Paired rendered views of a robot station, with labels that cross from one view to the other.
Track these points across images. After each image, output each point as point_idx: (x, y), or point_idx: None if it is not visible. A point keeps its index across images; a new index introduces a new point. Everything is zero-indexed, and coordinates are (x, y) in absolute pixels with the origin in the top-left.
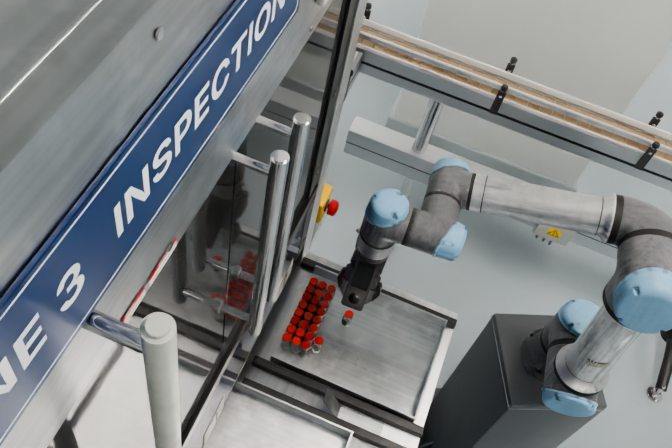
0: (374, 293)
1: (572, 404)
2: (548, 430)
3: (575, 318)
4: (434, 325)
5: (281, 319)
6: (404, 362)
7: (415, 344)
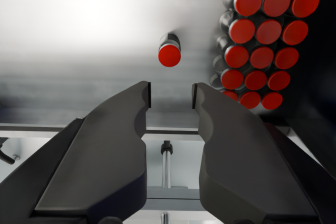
0: (32, 194)
1: None
2: None
3: None
4: (16, 105)
5: None
6: (11, 3)
7: (20, 56)
